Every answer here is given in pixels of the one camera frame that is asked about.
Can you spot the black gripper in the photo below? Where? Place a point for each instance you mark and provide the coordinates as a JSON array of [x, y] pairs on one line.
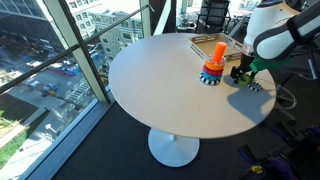
[[243, 72]]

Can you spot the black metal rack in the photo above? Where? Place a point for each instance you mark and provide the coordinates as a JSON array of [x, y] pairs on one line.
[[214, 16]]

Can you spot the white table pedestal base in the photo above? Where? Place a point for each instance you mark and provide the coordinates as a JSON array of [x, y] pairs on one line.
[[172, 150]]

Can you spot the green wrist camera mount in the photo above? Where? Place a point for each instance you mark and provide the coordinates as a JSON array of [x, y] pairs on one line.
[[259, 64]]

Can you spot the ring stacking stand with rings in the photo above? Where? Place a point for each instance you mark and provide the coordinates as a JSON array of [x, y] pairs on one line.
[[213, 68]]

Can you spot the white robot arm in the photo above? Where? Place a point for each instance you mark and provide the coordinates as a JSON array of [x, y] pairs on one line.
[[274, 30]]

